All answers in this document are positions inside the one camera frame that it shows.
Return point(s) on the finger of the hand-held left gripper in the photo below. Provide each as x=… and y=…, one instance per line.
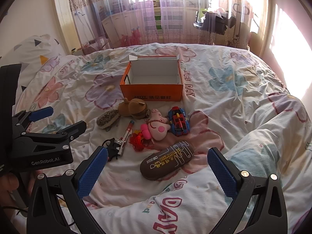
x=70, y=130
x=41, y=113

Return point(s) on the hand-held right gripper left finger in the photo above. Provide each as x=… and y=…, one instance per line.
x=93, y=170

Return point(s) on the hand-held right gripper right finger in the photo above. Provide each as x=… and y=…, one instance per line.
x=221, y=173

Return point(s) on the grey hedgehog plush toy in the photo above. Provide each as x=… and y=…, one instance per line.
x=108, y=119

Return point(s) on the red tassel charm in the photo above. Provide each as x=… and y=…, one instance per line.
x=136, y=141

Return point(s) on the brown glasses case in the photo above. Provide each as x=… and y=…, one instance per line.
x=165, y=159

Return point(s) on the blue red toy car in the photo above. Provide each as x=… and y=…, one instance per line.
x=179, y=121

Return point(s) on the brown plush toy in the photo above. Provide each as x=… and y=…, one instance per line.
x=134, y=108

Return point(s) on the pink pig plush toy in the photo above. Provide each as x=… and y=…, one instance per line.
x=158, y=126

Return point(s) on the orange cardboard box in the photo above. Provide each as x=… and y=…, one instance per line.
x=151, y=91

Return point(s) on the person's left hand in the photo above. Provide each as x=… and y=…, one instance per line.
x=7, y=181

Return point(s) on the silver toy gun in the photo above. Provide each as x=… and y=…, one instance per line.
x=123, y=141

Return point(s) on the white triangle print pillow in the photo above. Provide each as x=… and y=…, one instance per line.
x=31, y=51

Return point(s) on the floral printed blanket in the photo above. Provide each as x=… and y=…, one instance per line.
x=231, y=97

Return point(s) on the white low cabinet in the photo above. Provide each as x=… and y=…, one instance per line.
x=121, y=26

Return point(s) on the sheer purple curtain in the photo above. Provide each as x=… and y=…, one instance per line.
x=117, y=17

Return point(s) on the white radiator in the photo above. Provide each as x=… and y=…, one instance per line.
x=169, y=22

